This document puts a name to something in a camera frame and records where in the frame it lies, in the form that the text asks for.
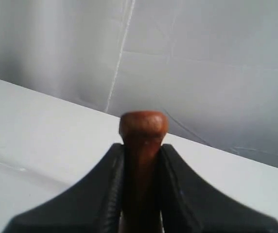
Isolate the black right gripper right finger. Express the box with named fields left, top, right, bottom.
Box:
left=157, top=144, right=278, bottom=233

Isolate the white backdrop sheet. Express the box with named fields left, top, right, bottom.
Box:
left=0, top=0, right=278, bottom=167

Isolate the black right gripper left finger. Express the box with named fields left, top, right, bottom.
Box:
left=3, top=143, right=124, bottom=233

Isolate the brown wooden pestle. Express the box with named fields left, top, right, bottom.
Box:
left=119, top=111, right=168, bottom=233

